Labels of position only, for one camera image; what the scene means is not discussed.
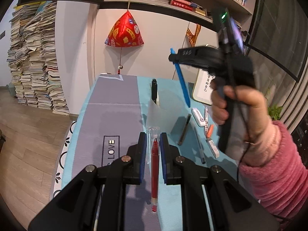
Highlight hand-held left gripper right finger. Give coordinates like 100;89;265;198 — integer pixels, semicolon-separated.
161;132;281;231

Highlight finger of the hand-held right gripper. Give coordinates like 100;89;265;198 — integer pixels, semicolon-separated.
168;45;218;67

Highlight white purple correction tape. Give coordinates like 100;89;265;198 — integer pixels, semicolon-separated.
191;108;204;127

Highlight person's right forearm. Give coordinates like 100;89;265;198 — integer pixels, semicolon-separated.
237;120;308;222

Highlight blue pen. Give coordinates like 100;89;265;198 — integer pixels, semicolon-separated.
170;48;191;108

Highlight yellow red ribbon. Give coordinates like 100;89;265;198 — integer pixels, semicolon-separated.
172;22;203;80

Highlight frosted plastic cup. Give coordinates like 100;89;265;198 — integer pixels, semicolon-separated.
147;89;187;135

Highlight blue grey tablecloth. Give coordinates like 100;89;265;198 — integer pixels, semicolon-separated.
49;73;243;231

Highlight slim black pen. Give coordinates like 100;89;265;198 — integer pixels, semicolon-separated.
178;114;192;146

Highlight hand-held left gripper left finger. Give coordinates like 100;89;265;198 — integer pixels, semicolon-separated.
28;132;148;231

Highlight stack of mixed books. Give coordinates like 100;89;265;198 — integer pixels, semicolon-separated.
192;2;207;17

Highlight framed calligraphy sign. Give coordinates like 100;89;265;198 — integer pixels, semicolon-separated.
192;44;225;106

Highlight red hanging ornament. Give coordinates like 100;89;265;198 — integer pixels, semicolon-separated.
104;1;145;75

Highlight pink patterned pen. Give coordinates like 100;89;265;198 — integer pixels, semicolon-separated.
203;107;209;137

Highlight red thick books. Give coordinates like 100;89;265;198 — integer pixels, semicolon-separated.
170;0;196;11

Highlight person's right hand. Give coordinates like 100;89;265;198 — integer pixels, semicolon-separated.
210;79;273;143

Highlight red gel pen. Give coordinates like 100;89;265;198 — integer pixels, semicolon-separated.
147;126;161;213

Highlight white floral table cover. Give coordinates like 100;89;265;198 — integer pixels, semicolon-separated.
49;120;79;200

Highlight white bookshelf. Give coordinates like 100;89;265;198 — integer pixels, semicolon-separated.
96;0;257;26

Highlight light green pen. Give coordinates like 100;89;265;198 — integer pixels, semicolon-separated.
191;119;207;164

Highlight green potted plant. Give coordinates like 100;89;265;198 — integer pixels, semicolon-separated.
265;82;284;121

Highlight tall pile of books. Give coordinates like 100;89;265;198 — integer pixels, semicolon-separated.
7;1;70;116

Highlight black marker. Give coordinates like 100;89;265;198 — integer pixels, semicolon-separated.
151;79;160;106

